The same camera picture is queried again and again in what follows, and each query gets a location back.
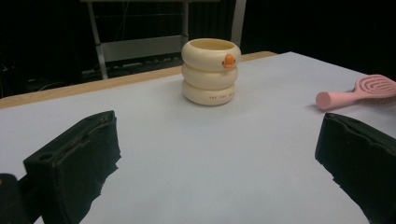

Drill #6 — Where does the white metal stand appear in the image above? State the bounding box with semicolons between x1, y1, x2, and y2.
79;0;220;80

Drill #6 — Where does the white metal post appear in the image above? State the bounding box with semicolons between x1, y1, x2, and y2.
230;0;248;49

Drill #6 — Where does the cream ringed duck cup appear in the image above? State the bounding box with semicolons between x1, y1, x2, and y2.
180;37;242;107

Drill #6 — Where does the pink striped toy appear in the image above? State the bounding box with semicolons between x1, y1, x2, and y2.
315;74;396;111

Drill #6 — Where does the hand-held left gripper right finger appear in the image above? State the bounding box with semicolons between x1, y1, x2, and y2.
314;112;396;224

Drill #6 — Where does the white table mat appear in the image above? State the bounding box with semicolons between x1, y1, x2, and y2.
0;50;396;224

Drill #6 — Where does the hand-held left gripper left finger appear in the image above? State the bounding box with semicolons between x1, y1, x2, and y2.
22;109;122;224

